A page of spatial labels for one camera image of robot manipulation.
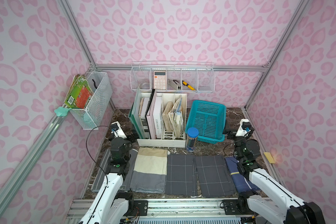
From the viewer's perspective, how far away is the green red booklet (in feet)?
2.22

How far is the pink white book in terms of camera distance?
2.64 feet

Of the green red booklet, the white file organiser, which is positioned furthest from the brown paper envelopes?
the green red booklet
